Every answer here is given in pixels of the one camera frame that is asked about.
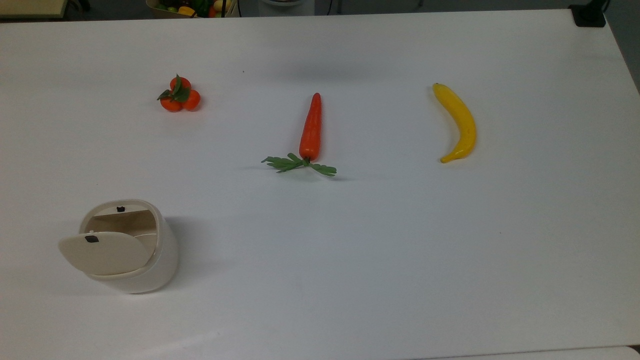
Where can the orange tangerine cluster with leaves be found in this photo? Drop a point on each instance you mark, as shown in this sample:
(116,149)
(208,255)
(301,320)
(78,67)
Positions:
(191,101)

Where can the cream plastic garbage bin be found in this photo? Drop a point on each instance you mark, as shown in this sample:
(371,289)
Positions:
(145,270)

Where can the box of toy fruit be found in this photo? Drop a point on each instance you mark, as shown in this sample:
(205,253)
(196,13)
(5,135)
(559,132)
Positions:
(160,11)

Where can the yellow toy pepper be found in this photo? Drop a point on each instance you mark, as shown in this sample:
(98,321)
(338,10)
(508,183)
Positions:
(186,10)

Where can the yellow plastic banana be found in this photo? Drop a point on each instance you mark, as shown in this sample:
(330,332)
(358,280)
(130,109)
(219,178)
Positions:
(465,122)

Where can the orange plastic carrot with leaves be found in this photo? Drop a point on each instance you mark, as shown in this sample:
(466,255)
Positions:
(311,125)

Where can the black clamp base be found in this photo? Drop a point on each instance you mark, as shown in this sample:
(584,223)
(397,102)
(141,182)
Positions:
(589,15)

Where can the light wooden table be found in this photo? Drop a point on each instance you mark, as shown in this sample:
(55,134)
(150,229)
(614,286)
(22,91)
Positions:
(30,7)

